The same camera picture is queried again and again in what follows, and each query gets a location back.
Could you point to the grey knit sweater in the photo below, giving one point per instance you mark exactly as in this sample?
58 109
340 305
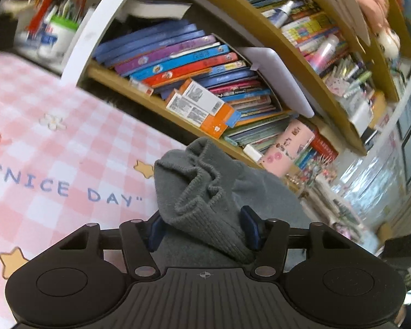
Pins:
205 192

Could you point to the green white pen holder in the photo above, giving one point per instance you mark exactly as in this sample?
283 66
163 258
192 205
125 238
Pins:
60 36

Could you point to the thick white-paged book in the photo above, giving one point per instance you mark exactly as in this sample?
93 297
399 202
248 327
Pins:
154 9

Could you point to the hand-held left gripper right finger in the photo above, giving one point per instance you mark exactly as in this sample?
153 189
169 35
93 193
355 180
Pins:
248 226

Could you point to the clear plastic sheet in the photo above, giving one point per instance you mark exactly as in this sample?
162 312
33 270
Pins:
373 178

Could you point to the row of thin workbooks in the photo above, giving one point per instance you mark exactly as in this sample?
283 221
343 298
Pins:
304 20

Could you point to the red thick book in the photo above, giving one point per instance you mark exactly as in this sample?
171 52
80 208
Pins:
323 145

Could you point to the wooden bookshelf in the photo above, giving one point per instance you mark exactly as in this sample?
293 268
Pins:
147 101

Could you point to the small white pink box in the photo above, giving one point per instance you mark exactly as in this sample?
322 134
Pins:
141 85

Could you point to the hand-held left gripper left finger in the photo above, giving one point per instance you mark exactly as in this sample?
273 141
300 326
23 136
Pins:
156 234

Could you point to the row of markers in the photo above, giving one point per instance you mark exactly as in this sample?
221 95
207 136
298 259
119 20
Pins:
349 75

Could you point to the light blue eraser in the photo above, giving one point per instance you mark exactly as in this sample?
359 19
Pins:
233 141

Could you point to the orange white blue-ended box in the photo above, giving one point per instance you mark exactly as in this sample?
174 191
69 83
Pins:
205 97

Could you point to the pink-haired doll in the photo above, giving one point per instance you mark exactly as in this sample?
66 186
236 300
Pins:
373 10

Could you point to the white charger plug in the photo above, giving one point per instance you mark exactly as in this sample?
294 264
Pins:
252 152

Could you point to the colourful beaded ornament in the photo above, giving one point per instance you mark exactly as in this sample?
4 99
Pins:
315 174

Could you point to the pink checked tablecloth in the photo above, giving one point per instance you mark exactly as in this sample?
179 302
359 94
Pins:
72 144

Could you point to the white shelf frame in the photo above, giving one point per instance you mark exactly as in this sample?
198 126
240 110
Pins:
89 31

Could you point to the row of colourful books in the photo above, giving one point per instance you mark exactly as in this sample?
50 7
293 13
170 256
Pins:
191 65

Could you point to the pink bottle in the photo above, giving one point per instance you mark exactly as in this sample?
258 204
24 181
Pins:
323 53

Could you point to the white flat case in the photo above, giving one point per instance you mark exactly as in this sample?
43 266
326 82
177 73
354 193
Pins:
281 78

